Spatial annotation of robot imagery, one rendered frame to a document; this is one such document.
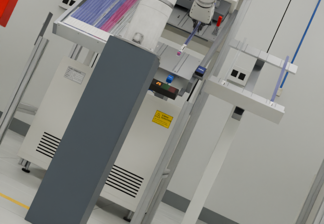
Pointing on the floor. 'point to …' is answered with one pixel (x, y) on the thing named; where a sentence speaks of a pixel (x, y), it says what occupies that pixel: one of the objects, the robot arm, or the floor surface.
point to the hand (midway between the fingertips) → (197, 26)
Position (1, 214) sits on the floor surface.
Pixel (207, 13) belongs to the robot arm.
